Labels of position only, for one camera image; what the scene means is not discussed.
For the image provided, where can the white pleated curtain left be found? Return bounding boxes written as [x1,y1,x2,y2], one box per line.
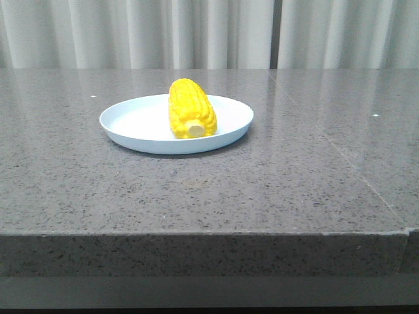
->
[1,1,276,69]

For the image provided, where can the white pleated curtain right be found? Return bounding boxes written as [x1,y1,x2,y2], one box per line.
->
[277,1,418,69]

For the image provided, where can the yellow plastic corn cob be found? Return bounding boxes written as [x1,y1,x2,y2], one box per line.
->
[168,78,217,139]

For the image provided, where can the white pleated curtain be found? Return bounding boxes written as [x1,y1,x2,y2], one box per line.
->
[1,1,276,69]
[277,1,418,69]

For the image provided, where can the light blue round plate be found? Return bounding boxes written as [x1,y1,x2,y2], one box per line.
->
[100,94,254,155]

